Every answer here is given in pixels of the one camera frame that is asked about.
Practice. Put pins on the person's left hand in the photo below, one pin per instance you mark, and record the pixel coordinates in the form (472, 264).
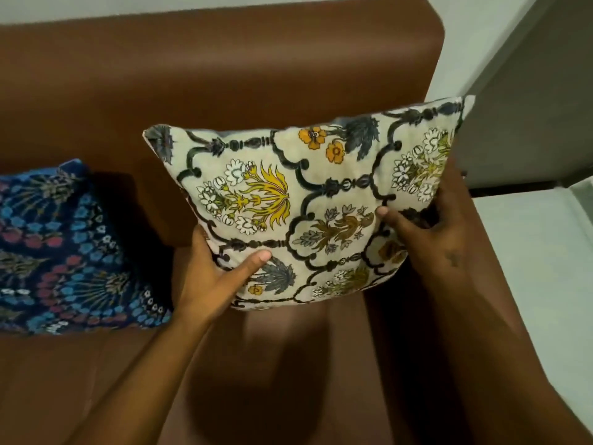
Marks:
(204, 285)

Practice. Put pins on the person's right hand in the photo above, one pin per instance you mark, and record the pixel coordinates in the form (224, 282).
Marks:
(440, 236)

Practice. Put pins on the person's right thumb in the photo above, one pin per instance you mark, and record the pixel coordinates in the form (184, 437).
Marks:
(394, 220)

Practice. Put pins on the person's left thumb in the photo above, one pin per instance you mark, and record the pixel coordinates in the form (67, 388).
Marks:
(245, 267)

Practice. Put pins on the cream floral print cushion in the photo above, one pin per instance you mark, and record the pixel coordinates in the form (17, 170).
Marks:
(305, 203)

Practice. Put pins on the person's left forearm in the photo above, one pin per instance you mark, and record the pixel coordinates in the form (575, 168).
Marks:
(134, 384)

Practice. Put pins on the person's right forearm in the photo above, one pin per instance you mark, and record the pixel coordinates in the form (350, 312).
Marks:
(500, 361)

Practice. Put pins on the brown leather sofa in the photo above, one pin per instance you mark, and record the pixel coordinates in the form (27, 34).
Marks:
(222, 134)

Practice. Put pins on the dark blue patterned cushion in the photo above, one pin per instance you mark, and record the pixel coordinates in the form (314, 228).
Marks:
(69, 254)

